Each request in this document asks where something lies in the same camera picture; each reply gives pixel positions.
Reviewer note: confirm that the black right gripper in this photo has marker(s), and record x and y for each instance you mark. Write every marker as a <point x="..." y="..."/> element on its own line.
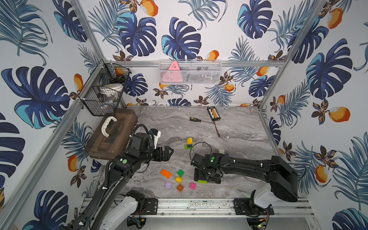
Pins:
<point x="197" y="175"/>

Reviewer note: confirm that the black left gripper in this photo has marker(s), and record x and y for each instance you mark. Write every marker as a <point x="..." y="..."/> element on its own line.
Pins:
<point x="162" y="154"/>

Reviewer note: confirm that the pink square lego brick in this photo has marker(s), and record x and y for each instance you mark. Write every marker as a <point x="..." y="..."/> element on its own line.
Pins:
<point x="192" y="186"/>

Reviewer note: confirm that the lime long base lego brick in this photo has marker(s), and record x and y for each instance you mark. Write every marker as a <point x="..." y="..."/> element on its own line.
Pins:
<point x="187" y="147"/>

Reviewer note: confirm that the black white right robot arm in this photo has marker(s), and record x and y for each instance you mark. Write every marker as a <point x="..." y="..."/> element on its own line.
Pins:
<point x="281" y="180"/>

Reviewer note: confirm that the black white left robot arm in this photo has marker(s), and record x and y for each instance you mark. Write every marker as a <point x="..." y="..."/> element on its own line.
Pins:
<point x="141" y="149"/>

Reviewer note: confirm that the green square lego brick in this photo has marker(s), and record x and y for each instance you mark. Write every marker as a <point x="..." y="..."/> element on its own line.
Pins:
<point x="180" y="172"/>

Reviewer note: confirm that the orange long lego brick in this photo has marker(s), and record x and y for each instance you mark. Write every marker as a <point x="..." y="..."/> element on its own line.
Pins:
<point x="166" y="173"/>

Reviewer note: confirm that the yellow sloped lego brick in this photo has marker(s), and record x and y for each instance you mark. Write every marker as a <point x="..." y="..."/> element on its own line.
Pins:
<point x="179" y="179"/>

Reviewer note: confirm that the brown square lego brick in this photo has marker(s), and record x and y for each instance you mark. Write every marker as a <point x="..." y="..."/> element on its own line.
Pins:
<point x="180" y="188"/>

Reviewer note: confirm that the purple square lego brick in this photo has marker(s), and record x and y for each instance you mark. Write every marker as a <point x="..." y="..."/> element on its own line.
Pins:
<point x="168" y="185"/>

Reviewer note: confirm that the black yellow screwdriver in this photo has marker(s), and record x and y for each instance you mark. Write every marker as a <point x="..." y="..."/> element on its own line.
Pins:
<point x="193" y="119"/>

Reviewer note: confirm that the brown translucent tool case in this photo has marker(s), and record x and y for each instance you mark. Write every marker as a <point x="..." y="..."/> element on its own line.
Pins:
<point x="112" y="135"/>

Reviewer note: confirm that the black screwdriver bit case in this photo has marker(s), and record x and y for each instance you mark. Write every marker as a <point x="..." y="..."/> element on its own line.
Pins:
<point x="214" y="115"/>

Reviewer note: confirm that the pink triangular object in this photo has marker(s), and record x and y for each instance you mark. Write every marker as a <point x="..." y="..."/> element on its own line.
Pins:
<point x="172" y="74"/>

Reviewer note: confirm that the white object in basket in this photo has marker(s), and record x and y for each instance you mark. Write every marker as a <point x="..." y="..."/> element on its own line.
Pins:
<point x="111" y="89"/>

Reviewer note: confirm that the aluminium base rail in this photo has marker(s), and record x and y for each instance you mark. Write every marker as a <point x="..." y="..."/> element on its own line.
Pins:
<point x="221" y="207"/>

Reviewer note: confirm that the black wire basket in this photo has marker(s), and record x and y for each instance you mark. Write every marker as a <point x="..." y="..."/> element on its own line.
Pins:
<point x="105" y="73"/>

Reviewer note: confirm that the white wire wall shelf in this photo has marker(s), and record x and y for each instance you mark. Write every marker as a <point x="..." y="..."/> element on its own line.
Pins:
<point x="196" y="71"/>

